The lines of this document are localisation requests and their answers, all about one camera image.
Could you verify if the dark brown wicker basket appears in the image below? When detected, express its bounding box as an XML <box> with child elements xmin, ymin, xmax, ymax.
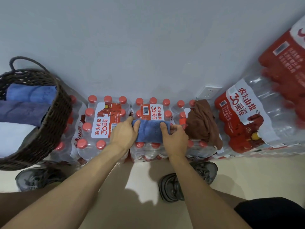
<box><xmin>0</xmin><ymin>56</ymin><xmax>73</xmax><ymax>171</ymax></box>

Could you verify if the person's right hand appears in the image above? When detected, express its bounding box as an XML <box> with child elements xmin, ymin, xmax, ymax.
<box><xmin>159</xmin><ymin>122</ymin><xmax>189</xmax><ymax>162</ymax></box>

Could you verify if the cream towel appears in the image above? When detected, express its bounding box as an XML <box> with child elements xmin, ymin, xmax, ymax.
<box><xmin>0</xmin><ymin>121</ymin><xmax>37</xmax><ymax>158</ymax></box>

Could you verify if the person's left grey shoe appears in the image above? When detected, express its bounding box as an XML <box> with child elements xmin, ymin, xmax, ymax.
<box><xmin>15</xmin><ymin>165</ymin><xmax>67</xmax><ymax>192</ymax></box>

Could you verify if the white wall socket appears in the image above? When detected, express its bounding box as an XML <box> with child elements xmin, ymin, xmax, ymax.
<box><xmin>195</xmin><ymin>85</ymin><xmax>223</xmax><ymax>100</ymax></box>

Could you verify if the person's grey shoe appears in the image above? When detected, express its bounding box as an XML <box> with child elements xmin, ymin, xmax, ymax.
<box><xmin>158</xmin><ymin>160</ymin><xmax>219</xmax><ymax>203</ymax></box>
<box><xmin>15</xmin><ymin>165</ymin><xmax>67</xmax><ymax>192</ymax></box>

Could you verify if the brown towel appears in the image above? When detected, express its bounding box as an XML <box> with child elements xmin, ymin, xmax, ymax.
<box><xmin>184</xmin><ymin>99</ymin><xmax>224</xmax><ymax>151</ymax></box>

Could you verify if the person's left forearm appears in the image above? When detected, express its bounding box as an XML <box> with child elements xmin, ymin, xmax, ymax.
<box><xmin>1</xmin><ymin>144</ymin><xmax>127</xmax><ymax>229</ymax></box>

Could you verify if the dark grey towel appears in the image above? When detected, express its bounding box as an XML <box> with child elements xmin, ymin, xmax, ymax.
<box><xmin>0</xmin><ymin>100</ymin><xmax>51</xmax><ymax>128</ymax></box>

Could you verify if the person's right grey shoe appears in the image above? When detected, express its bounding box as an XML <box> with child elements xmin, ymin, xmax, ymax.
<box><xmin>158</xmin><ymin>160</ymin><xmax>219</xmax><ymax>203</ymax></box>

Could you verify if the person's right forearm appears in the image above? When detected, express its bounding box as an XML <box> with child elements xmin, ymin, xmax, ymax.
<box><xmin>168</xmin><ymin>154</ymin><xmax>254</xmax><ymax>229</ymax></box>

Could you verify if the person's left hand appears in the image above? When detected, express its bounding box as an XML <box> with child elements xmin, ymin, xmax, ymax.
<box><xmin>109</xmin><ymin>116</ymin><xmax>142</xmax><ymax>156</ymax></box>

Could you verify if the light blue towel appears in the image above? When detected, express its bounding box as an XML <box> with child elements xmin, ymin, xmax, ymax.
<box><xmin>131</xmin><ymin>119</ymin><xmax>172</xmax><ymax>144</ymax></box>
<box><xmin>5</xmin><ymin>83</ymin><xmax>58</xmax><ymax>105</ymax></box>

